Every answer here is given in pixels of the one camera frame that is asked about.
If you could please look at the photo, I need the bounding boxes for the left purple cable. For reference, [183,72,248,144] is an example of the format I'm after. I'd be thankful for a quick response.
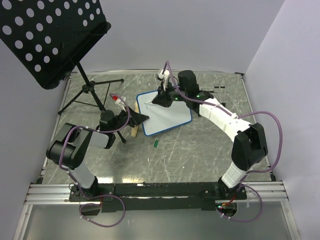
[58,93,131,228]

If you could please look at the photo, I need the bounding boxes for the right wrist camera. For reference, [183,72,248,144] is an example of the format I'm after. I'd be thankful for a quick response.
[156,69,170,90]

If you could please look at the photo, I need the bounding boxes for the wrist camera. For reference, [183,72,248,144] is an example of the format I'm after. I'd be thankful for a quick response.
[110,94,126,111]
[156,69,170,90]

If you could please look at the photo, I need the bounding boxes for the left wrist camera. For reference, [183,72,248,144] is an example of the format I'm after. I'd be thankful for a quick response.
[110,94,126,111]

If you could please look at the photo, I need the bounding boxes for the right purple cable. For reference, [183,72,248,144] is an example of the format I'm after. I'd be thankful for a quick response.
[162,60,284,223]

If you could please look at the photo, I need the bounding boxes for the green marker cap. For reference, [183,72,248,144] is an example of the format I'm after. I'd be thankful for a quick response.
[153,140,159,148]

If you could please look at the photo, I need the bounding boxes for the blue framed whiteboard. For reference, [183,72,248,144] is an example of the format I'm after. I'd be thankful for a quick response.
[136,90,192,137]

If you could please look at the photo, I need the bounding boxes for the black perforated music stand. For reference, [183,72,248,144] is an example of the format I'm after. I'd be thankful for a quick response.
[0,0,127,144]

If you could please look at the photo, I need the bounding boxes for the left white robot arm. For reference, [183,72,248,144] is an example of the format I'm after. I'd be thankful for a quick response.
[46,108,150,201]

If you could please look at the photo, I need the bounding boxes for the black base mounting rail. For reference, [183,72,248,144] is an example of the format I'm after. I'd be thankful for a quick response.
[69,182,247,213]

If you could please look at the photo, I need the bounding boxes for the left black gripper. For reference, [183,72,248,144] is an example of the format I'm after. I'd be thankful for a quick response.
[110,106,150,133]

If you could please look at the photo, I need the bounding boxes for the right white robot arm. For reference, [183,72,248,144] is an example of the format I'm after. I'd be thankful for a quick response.
[151,69,268,199]

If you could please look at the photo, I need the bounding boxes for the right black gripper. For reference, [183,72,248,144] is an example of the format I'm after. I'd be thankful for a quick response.
[152,81,188,108]

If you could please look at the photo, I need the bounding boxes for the purple cable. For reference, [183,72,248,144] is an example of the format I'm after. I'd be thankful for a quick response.
[58,93,131,228]
[162,60,284,223]

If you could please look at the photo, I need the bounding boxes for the wooden rolling pin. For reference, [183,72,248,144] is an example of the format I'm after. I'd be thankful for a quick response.
[130,101,139,138]

